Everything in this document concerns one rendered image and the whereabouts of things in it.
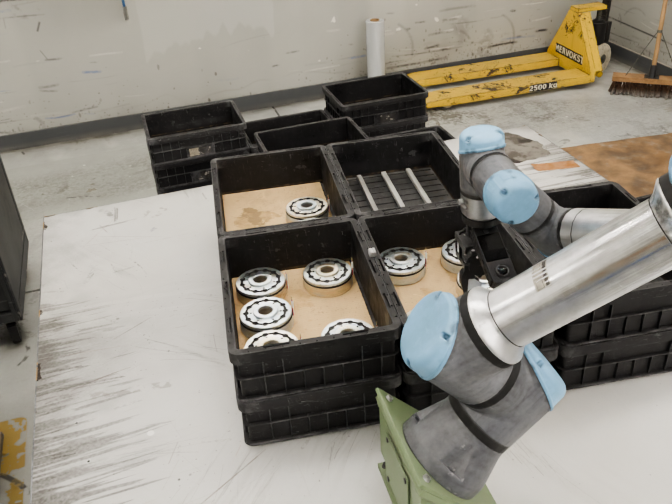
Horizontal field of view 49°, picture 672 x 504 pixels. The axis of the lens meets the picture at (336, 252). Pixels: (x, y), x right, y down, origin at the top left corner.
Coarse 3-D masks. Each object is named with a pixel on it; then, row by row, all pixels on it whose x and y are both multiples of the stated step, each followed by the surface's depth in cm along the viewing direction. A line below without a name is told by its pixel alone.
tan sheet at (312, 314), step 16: (288, 272) 159; (288, 288) 154; (304, 288) 154; (352, 288) 153; (240, 304) 150; (304, 304) 149; (320, 304) 149; (336, 304) 148; (352, 304) 148; (304, 320) 144; (320, 320) 144; (336, 320) 144; (368, 320) 143; (240, 336) 141; (304, 336) 140
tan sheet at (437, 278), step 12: (420, 252) 163; (432, 252) 163; (432, 264) 159; (432, 276) 155; (444, 276) 154; (456, 276) 154; (396, 288) 152; (408, 288) 152; (420, 288) 151; (432, 288) 151; (444, 288) 151; (408, 300) 148
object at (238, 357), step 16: (304, 224) 156; (320, 224) 156; (336, 224) 156; (352, 224) 155; (224, 240) 153; (224, 256) 147; (368, 256) 144; (224, 272) 142; (224, 288) 138; (384, 288) 135; (224, 304) 133; (384, 304) 131; (320, 336) 124; (336, 336) 124; (352, 336) 124; (368, 336) 124; (384, 336) 125; (240, 352) 122; (256, 352) 122; (272, 352) 122; (288, 352) 123; (304, 352) 123; (320, 352) 124
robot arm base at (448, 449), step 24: (432, 408) 113; (456, 408) 108; (408, 432) 110; (432, 432) 108; (456, 432) 107; (480, 432) 106; (432, 456) 106; (456, 456) 107; (480, 456) 106; (456, 480) 106; (480, 480) 108
